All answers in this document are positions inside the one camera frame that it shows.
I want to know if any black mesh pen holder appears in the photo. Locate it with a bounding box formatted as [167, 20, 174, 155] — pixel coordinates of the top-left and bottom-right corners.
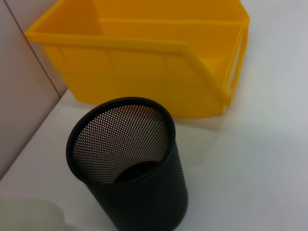
[65, 96, 189, 231]

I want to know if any translucent green fruit plate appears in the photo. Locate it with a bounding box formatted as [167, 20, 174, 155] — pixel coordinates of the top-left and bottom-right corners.
[0, 197, 65, 231]

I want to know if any yellow plastic bin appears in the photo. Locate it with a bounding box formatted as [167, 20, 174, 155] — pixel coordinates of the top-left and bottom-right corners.
[24, 0, 251, 120]

